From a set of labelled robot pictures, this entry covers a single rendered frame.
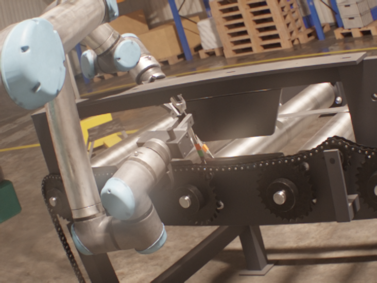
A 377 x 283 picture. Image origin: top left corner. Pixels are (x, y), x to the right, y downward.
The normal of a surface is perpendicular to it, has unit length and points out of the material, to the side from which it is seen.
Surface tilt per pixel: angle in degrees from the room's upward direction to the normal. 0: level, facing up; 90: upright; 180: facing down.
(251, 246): 90
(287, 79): 90
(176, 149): 105
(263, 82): 90
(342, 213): 90
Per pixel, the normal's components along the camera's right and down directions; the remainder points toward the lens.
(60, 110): 0.11, 0.04
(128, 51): 0.65, 0.08
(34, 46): 0.94, -0.21
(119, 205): -0.51, 0.52
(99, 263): 0.79, -0.07
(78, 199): -0.14, 0.11
